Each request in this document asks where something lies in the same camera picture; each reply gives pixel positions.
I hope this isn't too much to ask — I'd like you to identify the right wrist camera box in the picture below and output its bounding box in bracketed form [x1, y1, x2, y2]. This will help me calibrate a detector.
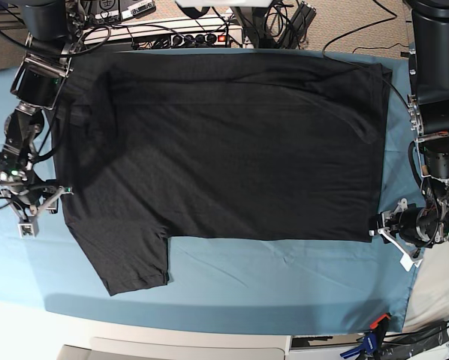
[18, 220, 39, 238]

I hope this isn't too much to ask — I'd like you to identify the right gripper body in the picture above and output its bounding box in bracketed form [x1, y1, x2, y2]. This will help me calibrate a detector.
[0, 179, 74, 223]

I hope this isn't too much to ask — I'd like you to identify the black plastic bag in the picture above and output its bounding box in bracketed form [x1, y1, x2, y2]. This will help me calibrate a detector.
[378, 320, 449, 359]

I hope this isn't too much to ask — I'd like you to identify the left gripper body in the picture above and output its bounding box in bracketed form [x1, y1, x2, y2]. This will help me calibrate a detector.
[369, 198, 439, 263]

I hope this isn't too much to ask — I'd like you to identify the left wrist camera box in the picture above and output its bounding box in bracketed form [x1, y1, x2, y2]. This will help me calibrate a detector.
[399, 253, 423, 272]

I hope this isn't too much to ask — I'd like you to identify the black T-shirt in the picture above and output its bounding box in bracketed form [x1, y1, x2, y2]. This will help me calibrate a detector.
[54, 53, 392, 296]

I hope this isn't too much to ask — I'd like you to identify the white power strip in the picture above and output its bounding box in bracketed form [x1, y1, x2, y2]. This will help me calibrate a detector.
[81, 21, 243, 49]

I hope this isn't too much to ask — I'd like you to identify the orange blue clamp bottom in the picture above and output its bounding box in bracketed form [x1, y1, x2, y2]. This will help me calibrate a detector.
[340, 313, 391, 359]

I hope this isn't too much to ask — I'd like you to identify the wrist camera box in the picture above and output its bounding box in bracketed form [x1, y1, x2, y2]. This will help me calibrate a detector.
[399, 253, 423, 272]
[18, 220, 39, 238]

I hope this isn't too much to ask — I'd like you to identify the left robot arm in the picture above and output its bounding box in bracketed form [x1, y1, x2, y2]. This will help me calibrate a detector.
[369, 1, 449, 271]

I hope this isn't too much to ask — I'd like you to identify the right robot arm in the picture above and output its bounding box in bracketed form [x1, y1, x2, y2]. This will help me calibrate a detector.
[0, 1, 76, 236]

